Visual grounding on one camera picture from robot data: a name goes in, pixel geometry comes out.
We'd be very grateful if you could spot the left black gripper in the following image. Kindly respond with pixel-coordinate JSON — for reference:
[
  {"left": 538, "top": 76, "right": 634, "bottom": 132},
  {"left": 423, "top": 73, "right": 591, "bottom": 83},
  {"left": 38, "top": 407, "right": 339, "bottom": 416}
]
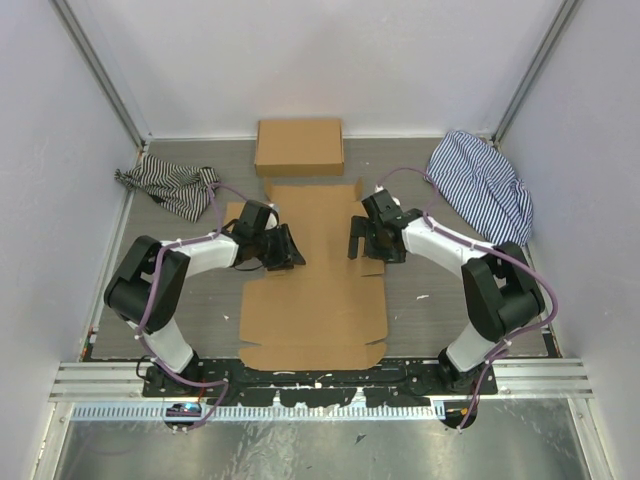
[{"left": 254, "top": 224, "right": 307, "bottom": 272}]

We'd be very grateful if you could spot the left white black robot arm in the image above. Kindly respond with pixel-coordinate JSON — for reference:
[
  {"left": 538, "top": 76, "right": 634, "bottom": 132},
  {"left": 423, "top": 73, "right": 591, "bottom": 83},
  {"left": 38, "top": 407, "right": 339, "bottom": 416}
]
[{"left": 103, "top": 200, "right": 306, "bottom": 397}]

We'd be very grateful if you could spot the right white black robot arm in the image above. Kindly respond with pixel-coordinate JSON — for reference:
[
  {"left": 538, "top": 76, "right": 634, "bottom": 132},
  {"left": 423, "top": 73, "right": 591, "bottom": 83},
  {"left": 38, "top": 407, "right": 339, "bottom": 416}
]
[{"left": 348, "top": 189, "right": 545, "bottom": 395}]

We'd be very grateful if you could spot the folded brown cardboard box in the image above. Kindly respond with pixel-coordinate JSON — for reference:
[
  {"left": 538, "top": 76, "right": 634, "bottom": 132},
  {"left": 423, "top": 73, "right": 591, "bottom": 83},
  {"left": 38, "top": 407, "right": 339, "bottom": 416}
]
[{"left": 254, "top": 118, "right": 345, "bottom": 178}]

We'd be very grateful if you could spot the blue white striped cloth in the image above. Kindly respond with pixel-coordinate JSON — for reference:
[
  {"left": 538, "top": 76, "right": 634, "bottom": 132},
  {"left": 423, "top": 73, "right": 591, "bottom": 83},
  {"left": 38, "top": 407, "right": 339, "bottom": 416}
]
[{"left": 426, "top": 130, "right": 533, "bottom": 246}]

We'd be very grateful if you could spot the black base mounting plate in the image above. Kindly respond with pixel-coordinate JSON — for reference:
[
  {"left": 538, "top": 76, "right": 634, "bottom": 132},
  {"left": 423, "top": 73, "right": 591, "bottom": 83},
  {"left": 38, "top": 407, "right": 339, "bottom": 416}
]
[{"left": 136, "top": 357, "right": 480, "bottom": 408}]

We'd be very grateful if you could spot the black white striped cloth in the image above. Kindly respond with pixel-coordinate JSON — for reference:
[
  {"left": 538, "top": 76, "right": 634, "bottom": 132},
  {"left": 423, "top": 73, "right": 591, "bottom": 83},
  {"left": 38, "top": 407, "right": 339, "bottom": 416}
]
[{"left": 114, "top": 154, "right": 220, "bottom": 223}]

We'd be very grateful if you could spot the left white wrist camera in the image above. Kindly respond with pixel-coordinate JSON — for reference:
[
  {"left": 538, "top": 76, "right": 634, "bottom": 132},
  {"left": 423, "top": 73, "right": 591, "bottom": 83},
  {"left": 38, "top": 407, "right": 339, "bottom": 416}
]
[{"left": 265, "top": 203, "right": 280, "bottom": 230}]

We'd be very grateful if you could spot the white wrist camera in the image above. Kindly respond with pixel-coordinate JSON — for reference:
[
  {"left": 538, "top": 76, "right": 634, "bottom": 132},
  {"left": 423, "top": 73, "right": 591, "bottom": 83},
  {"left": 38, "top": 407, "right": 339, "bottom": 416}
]
[
  {"left": 374, "top": 185, "right": 401, "bottom": 207},
  {"left": 265, "top": 203, "right": 280, "bottom": 230}
]

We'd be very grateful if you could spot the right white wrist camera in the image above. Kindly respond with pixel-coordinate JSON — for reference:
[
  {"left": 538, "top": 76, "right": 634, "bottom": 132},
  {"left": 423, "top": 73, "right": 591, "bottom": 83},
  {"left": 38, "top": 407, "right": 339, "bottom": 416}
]
[{"left": 374, "top": 185, "right": 401, "bottom": 207}]

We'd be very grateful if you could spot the aluminium rail front bar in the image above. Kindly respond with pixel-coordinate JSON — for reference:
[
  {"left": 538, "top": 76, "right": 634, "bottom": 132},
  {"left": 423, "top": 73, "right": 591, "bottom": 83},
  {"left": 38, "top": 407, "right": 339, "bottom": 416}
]
[{"left": 49, "top": 358, "right": 593, "bottom": 402}]

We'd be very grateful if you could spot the grey slotted cable duct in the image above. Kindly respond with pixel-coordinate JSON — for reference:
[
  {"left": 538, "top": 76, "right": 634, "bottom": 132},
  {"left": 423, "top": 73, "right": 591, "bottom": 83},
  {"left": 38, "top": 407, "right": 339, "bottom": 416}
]
[{"left": 70, "top": 402, "right": 445, "bottom": 422}]

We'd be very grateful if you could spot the right aluminium corner post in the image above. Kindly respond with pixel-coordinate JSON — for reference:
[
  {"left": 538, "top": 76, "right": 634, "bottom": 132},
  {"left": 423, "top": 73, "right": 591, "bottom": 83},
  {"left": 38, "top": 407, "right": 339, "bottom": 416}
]
[{"left": 491, "top": 0, "right": 582, "bottom": 145}]

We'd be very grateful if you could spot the aluminium corner post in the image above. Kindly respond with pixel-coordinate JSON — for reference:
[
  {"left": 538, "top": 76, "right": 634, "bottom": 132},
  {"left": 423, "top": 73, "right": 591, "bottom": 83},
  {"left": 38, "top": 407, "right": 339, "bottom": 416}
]
[
  {"left": 50, "top": 0, "right": 147, "bottom": 150},
  {"left": 491, "top": 0, "right": 582, "bottom": 145}
]

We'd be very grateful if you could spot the left aluminium corner post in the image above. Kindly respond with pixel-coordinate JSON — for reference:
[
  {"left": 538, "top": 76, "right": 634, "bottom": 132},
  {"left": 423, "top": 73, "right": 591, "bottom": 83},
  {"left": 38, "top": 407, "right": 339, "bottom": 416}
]
[{"left": 50, "top": 0, "right": 147, "bottom": 150}]

